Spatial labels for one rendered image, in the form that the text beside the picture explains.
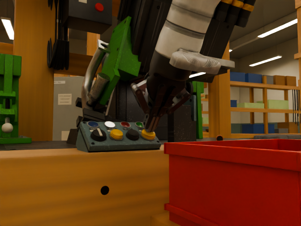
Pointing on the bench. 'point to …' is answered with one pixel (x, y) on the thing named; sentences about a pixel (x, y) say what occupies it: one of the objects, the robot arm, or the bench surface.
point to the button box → (84, 144)
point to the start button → (148, 134)
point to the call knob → (99, 134)
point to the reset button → (116, 134)
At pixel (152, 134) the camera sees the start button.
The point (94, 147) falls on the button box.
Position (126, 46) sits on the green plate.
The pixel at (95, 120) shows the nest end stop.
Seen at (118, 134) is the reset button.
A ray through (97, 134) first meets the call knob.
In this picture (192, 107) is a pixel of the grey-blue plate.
